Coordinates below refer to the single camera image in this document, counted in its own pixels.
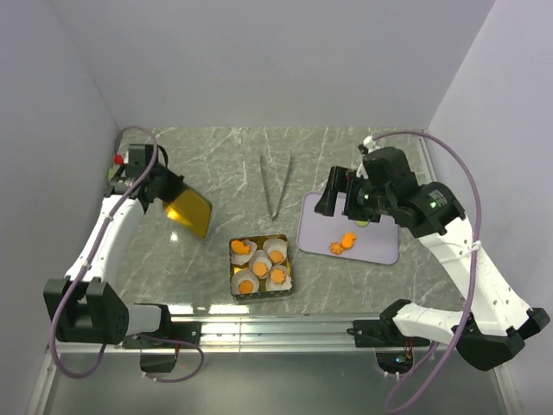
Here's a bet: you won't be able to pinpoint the purple cable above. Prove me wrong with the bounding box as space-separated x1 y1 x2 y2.
49 125 207 384
372 130 483 414

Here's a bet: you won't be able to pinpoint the white paper cup centre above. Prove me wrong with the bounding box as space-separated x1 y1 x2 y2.
249 250 273 280

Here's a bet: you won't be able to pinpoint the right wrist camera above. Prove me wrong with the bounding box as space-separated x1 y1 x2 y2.
356 136 377 179

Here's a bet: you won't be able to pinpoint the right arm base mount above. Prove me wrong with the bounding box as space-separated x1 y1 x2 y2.
346 320 414 376

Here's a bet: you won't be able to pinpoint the white paper cup back-left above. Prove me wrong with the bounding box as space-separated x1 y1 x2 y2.
230 239 257 265

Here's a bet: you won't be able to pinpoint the white paper cup front-left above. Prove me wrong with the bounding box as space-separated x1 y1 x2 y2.
231 269 259 296

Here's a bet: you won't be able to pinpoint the gold tin lid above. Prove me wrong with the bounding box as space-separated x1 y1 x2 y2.
162 185 213 239

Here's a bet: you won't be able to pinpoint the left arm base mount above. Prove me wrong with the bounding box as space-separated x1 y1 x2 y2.
122 321 202 375

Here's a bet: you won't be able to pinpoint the flower shaped cookie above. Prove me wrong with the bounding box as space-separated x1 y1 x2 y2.
270 267 287 284

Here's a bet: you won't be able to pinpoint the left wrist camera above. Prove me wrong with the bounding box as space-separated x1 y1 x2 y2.
113 154 124 166

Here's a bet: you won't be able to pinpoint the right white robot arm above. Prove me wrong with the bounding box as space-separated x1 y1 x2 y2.
315 147 550 371

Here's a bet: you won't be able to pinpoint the metal tongs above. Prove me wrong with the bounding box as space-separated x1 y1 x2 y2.
258 154 293 221

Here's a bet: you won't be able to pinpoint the green christmas cookie tin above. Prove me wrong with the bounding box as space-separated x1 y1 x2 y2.
229 234 294 301

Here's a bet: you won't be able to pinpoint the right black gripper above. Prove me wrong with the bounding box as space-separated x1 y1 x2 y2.
314 165 394 223

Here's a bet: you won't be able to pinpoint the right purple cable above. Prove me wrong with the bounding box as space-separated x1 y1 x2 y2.
372 130 483 414

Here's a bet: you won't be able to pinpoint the aluminium rail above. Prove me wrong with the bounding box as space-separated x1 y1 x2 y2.
124 314 433 354

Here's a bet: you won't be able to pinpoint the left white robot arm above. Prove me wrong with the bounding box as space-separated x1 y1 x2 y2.
43 144 186 348

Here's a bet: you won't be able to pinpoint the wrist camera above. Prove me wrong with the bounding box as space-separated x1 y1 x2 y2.
356 136 377 179
113 154 124 166

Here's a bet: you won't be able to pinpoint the white paper cup back-right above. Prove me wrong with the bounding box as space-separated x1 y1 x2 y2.
263 238 288 265

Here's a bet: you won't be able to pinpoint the lilac plastic tray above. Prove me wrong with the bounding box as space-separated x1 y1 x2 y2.
296 192 399 265

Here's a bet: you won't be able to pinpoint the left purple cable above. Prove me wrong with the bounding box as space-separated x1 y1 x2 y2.
49 125 207 384

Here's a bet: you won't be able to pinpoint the white paper cup front-right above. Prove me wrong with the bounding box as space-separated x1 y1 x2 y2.
265 265 292 291

